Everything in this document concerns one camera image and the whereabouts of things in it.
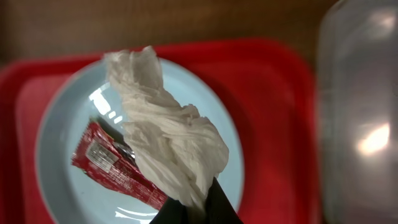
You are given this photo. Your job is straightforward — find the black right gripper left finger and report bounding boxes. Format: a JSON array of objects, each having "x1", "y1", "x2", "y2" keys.
[{"x1": 150, "y1": 197, "x2": 188, "y2": 224}]

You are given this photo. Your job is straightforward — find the clear plastic waste bin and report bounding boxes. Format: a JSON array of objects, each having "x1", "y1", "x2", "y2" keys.
[{"x1": 317, "y1": 0, "x2": 397, "y2": 223}]

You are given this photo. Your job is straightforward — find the large light blue plate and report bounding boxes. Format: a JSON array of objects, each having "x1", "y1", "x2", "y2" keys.
[{"x1": 35, "y1": 59, "x2": 244, "y2": 223}]

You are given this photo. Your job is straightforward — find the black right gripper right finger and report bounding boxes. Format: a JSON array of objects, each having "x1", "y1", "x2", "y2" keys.
[{"x1": 205, "y1": 177, "x2": 243, "y2": 224}]

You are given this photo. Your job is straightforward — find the red plastic tray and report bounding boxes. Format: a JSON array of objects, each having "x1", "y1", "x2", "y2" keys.
[{"x1": 1, "y1": 39, "x2": 321, "y2": 223}]

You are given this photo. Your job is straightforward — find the white paper napkin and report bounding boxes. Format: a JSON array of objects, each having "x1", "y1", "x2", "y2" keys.
[{"x1": 104, "y1": 47, "x2": 229, "y2": 211}]

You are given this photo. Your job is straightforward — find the red snack wrapper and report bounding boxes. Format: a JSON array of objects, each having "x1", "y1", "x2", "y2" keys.
[{"x1": 72, "y1": 121, "x2": 167, "y2": 210}]

